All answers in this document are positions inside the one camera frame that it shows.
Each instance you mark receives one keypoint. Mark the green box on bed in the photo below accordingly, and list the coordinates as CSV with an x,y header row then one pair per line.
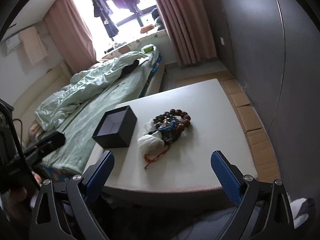
x,y
148,48

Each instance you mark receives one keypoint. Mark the black item on bed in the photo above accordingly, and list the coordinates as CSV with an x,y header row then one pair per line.
x,y
130,68

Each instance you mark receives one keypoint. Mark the pink curtain right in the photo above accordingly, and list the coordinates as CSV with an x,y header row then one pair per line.
x,y
189,30

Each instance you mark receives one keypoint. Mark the orange plush on sill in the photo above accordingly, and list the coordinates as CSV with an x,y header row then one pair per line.
x,y
146,28

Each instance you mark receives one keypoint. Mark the pink curtain left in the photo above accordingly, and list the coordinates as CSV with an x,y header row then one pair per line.
x,y
70,35

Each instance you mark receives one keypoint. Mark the black square jewelry box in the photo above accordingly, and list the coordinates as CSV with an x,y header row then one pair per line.
x,y
116,128

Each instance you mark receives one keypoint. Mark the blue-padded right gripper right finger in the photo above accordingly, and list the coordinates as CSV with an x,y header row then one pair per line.
x,y
275,219

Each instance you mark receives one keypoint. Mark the wall air conditioner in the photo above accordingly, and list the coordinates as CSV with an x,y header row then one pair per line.
x,y
12,42

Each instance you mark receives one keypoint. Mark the flattened cardboard on floor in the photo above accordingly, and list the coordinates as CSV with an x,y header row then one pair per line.
x,y
259,144

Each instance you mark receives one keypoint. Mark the beige hanging towel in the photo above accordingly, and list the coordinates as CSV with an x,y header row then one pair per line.
x,y
33,45

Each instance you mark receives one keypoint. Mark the light green duvet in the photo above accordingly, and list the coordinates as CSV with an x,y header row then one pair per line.
x,y
52,112

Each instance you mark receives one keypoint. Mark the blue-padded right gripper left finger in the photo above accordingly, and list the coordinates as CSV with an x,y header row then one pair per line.
x,y
63,210

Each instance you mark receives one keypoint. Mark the pink curtain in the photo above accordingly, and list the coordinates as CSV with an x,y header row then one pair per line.
x,y
70,35
189,30

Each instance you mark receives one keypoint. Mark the grey wardrobe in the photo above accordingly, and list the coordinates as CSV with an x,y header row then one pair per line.
x,y
272,49

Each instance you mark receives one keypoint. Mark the person's left hand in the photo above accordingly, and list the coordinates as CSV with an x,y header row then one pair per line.
x,y
19,204

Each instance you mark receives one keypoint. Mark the bed with green sheet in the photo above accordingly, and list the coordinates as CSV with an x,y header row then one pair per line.
x,y
78,128

